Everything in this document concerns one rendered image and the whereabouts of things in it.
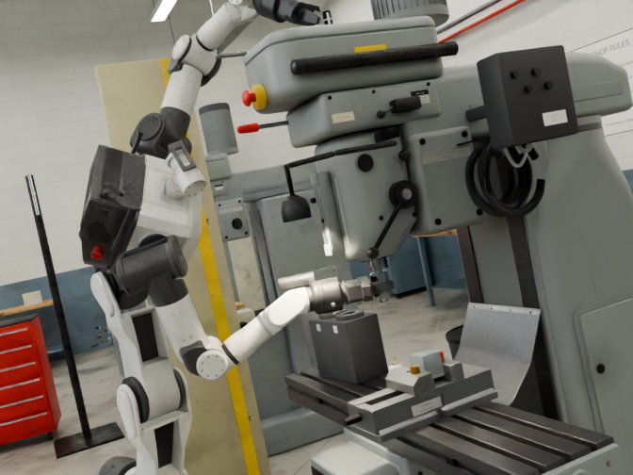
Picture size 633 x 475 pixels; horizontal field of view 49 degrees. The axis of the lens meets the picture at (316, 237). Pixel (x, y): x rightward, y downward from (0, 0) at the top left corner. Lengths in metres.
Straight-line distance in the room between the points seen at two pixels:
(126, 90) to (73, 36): 7.70
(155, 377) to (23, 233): 8.58
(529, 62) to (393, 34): 0.34
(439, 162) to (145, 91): 1.97
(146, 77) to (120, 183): 1.70
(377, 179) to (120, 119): 1.91
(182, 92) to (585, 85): 1.15
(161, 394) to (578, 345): 1.17
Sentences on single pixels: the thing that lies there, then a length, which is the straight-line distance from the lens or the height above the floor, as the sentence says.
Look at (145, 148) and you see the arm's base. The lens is 1.96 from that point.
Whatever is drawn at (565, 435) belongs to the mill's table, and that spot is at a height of 0.92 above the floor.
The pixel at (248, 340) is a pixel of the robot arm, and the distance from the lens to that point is 1.80.
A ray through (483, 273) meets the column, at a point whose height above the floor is 1.18.
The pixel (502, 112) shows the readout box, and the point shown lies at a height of 1.59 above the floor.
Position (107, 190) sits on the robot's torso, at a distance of 1.78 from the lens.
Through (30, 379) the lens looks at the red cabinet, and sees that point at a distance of 6.15.
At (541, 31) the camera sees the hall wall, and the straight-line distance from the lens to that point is 7.39.
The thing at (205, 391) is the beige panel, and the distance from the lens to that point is 3.49.
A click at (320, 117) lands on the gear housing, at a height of 1.67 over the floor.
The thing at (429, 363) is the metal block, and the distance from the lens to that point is 1.71.
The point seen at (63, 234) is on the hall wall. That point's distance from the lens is 10.63.
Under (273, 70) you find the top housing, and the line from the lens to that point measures 1.67.
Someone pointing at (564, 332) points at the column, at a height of 1.02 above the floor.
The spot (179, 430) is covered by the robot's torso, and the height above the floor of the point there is 0.89.
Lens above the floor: 1.48
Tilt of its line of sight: 3 degrees down
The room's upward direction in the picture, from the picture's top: 12 degrees counter-clockwise
